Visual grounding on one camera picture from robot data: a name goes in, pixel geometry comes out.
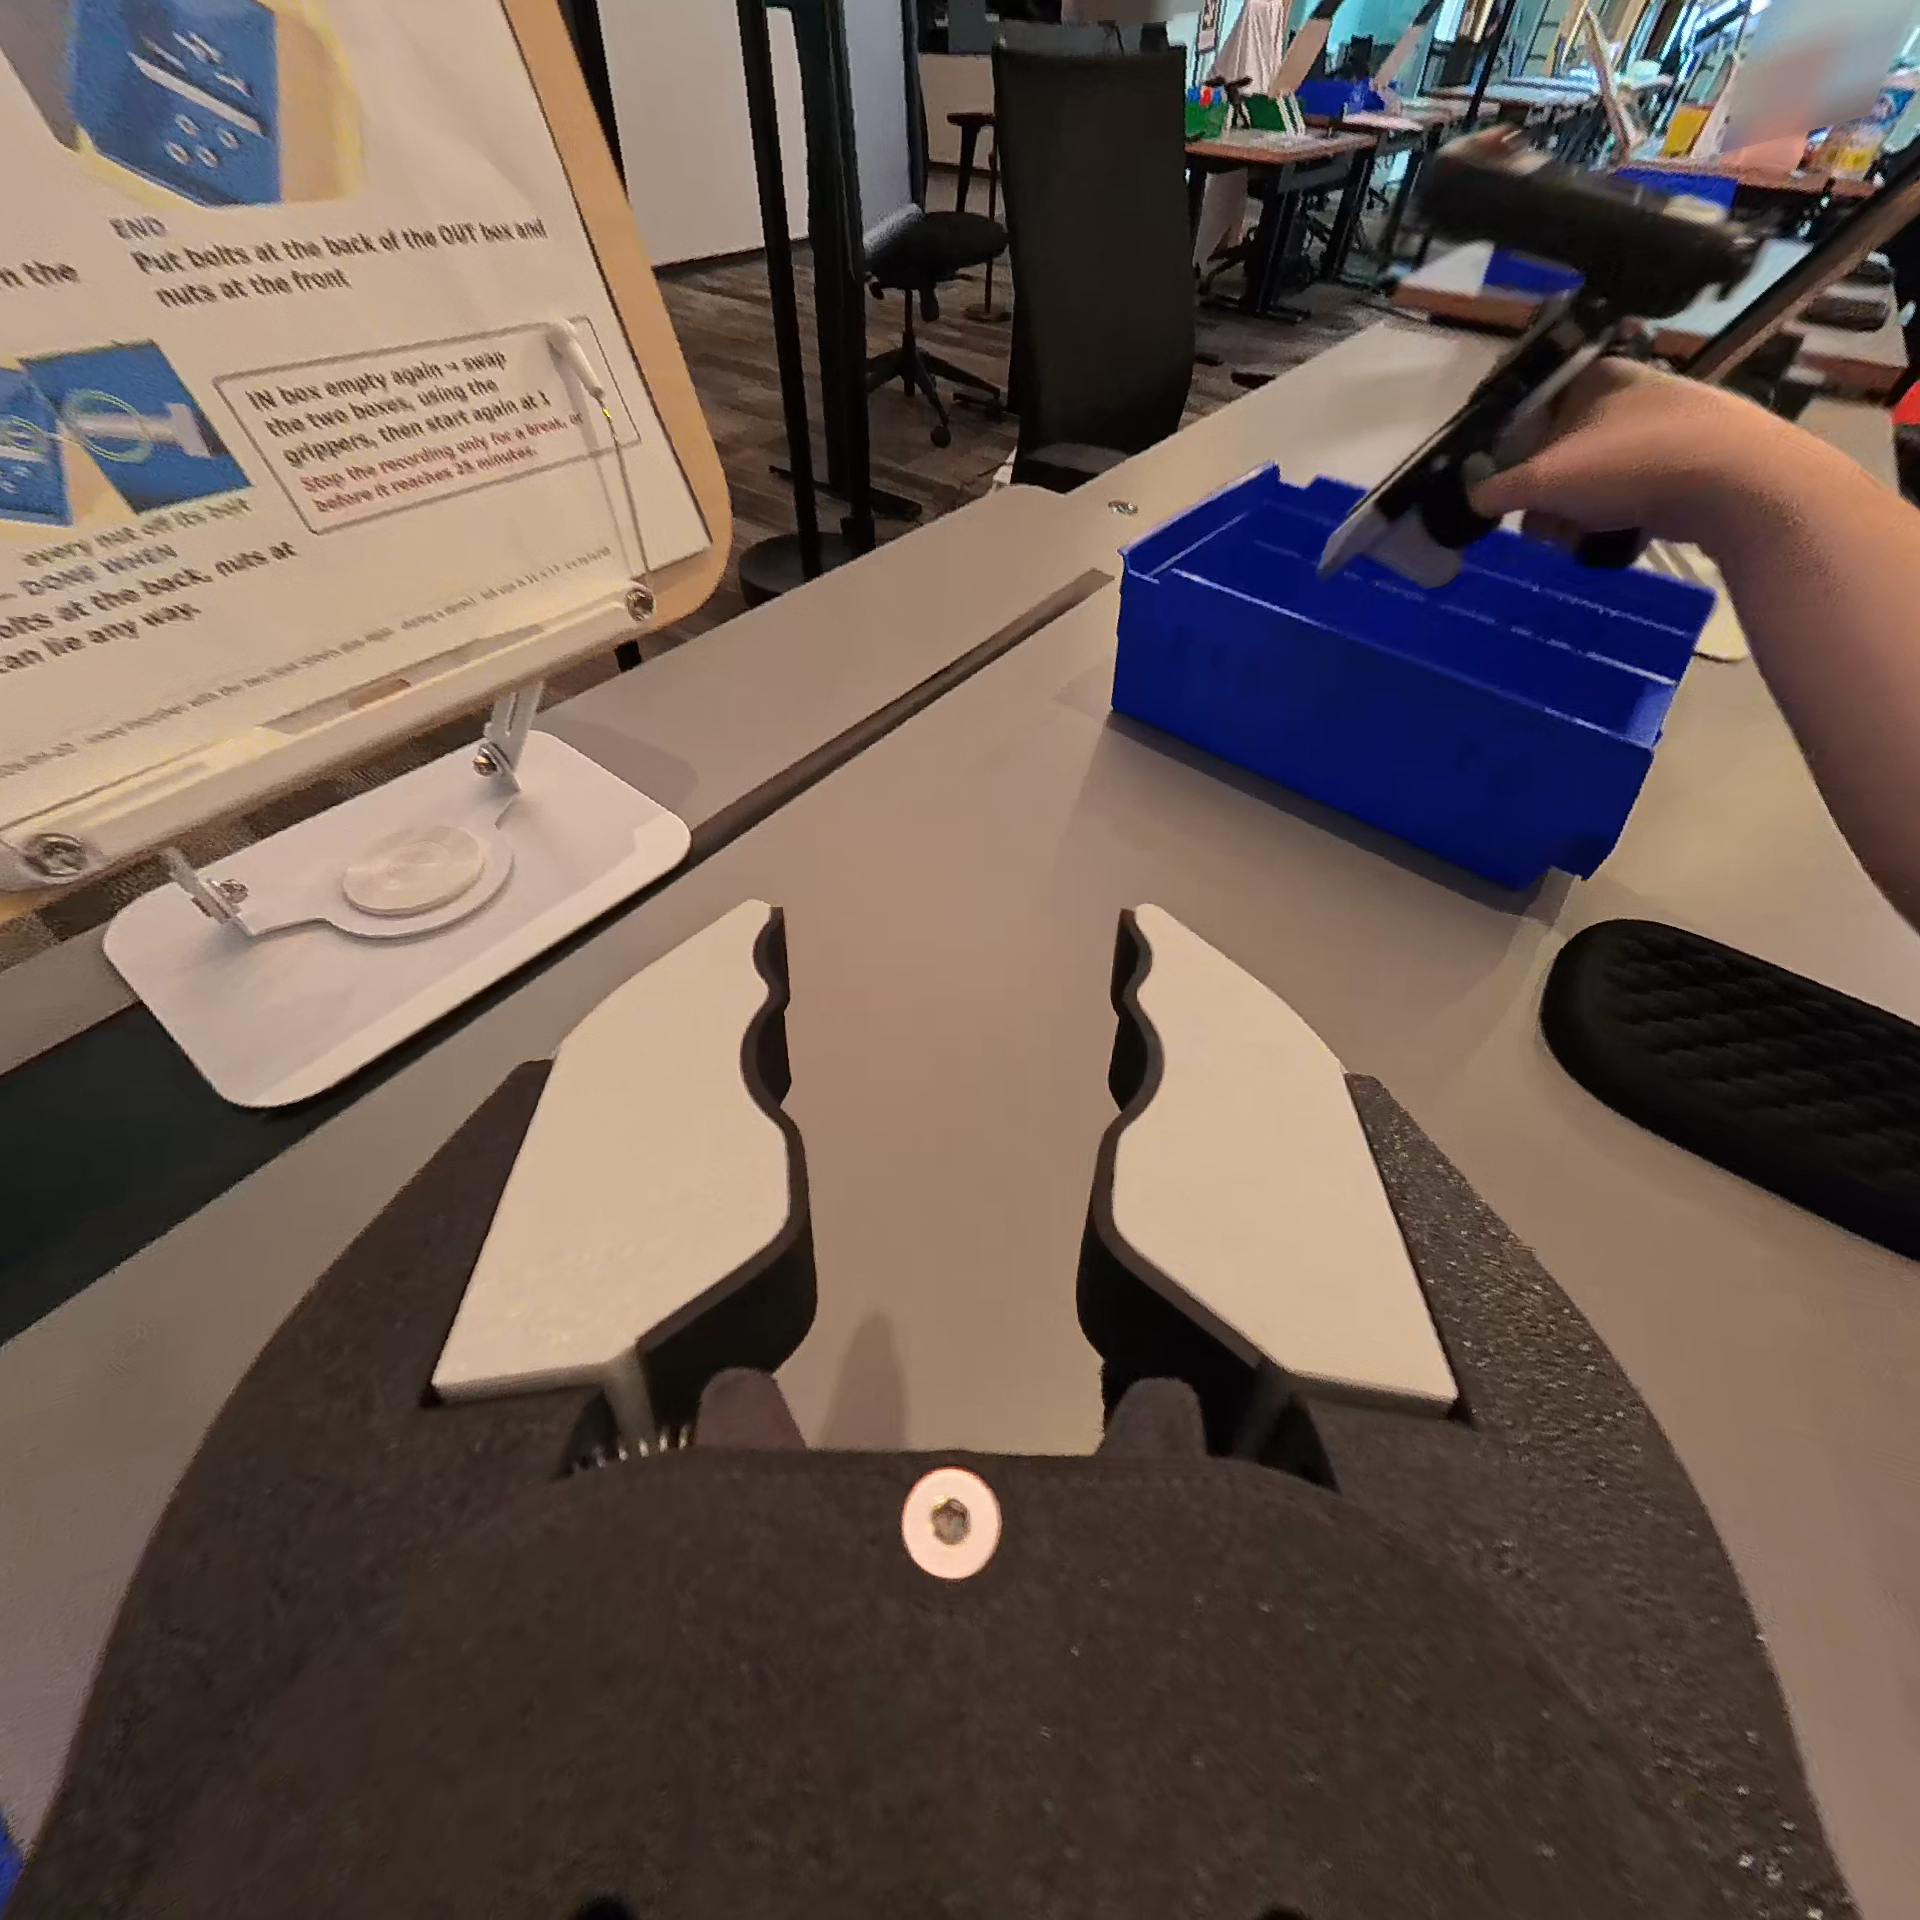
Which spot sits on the printed instruction sheet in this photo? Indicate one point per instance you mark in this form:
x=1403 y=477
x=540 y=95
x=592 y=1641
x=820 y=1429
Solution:
x=376 y=451

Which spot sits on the person's right hand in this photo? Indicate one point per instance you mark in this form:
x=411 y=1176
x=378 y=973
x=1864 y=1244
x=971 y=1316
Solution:
x=1651 y=451

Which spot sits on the background blue bin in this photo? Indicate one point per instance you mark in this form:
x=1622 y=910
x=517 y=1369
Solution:
x=1530 y=273

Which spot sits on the tall black office chair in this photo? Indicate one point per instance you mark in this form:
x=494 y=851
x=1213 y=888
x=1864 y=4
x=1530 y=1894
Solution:
x=1095 y=255

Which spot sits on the person's right forearm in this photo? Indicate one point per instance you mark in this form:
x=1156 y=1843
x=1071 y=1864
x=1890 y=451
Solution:
x=1846 y=646

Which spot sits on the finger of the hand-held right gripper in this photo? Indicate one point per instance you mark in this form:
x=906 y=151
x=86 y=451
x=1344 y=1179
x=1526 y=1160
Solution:
x=1419 y=473
x=1412 y=557

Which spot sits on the low black office chair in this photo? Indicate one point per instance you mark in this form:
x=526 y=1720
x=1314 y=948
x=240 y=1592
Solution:
x=931 y=247

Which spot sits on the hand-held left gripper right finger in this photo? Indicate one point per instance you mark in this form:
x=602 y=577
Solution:
x=1276 y=1200

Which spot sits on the black armrest pad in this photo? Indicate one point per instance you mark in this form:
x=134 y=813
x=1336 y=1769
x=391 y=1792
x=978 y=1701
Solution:
x=1740 y=1067

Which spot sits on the blue plastic bin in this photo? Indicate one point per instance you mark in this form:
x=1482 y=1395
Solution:
x=1350 y=735

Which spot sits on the background wooden desk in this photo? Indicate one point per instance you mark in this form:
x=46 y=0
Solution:
x=1276 y=150

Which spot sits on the wooden backing board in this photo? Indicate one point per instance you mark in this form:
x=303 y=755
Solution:
x=646 y=331

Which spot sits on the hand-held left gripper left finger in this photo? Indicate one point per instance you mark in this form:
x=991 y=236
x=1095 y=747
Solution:
x=630 y=1185

